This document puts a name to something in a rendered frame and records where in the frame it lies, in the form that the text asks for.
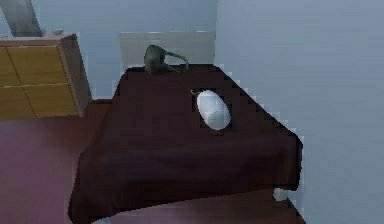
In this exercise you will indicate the dark maroon covered bed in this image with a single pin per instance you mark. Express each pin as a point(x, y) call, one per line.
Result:
point(160, 156)

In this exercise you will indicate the small white bowl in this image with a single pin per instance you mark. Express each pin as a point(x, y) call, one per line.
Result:
point(57, 31)

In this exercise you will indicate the white oval pillow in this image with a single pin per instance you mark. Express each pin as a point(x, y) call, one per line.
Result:
point(213, 110)

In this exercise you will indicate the pale beige headboard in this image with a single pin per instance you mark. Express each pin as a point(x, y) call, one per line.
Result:
point(196, 46)

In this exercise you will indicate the yellow wooden chest of drawers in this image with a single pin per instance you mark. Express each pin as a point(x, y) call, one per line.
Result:
point(36, 78)

